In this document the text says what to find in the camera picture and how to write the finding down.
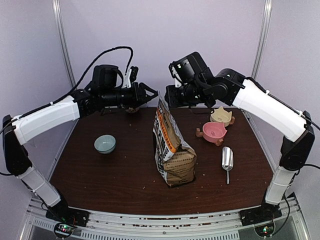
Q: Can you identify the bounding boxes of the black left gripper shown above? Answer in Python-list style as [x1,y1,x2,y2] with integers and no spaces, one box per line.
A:
[101,81,159,109]

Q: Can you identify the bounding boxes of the aluminium front frame rail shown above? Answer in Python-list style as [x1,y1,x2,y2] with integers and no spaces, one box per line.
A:
[19,196,308,240]

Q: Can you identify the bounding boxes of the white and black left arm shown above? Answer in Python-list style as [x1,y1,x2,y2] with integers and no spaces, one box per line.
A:
[2,82,158,222]

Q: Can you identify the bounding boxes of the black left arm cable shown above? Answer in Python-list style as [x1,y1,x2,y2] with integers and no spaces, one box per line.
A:
[53,45,134,102]

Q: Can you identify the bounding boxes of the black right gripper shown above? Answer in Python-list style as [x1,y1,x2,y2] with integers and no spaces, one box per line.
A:
[164,82,209,108]

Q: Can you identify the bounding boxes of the light green ceramic bowl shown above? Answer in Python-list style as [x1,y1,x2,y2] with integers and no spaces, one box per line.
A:
[94,134,116,154]

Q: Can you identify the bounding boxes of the right aluminium corner post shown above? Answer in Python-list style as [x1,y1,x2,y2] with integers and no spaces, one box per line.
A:
[251,0,273,79]

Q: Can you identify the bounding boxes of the cream cat-ear pet bowl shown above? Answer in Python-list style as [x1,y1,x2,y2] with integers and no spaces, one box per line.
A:
[209,106,235,127]

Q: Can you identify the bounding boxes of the brown dog food bag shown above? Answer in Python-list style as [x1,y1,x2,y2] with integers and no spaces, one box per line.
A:
[152,96,197,188]

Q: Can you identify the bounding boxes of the right arm base board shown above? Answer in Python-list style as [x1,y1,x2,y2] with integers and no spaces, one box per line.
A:
[254,222,275,238]

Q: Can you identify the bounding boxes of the left aluminium corner post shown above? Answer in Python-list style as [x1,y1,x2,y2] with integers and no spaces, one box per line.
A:
[52,0,76,87]

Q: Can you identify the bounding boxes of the silver metal food scoop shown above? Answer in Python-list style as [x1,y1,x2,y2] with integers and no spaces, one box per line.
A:
[221,146,234,185]

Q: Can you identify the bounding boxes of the white patterned ceramic bowl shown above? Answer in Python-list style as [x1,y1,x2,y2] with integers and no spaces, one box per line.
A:
[125,107,140,114]

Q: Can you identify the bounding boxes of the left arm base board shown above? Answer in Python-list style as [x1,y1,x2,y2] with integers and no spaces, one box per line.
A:
[53,222,75,238]

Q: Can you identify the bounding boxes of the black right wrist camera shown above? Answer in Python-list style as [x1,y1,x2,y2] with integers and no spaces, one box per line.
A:
[169,61,185,88]

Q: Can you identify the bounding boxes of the pink cat-ear pet bowl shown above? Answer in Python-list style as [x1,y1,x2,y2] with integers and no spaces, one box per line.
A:
[201,121,228,144]

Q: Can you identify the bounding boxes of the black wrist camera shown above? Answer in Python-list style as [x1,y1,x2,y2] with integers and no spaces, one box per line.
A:
[169,61,185,88]
[122,66,139,89]

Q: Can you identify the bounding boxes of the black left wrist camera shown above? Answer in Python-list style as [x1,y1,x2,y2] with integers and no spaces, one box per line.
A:
[122,66,139,89]

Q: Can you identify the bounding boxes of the right aluminium table rail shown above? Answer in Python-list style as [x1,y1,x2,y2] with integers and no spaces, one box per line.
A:
[241,110,280,174]

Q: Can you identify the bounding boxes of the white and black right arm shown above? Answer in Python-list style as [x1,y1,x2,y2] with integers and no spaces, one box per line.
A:
[165,66,315,221]

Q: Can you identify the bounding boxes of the aluminium corner post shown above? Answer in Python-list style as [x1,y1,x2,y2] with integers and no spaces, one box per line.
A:
[251,0,273,79]
[52,0,76,87]

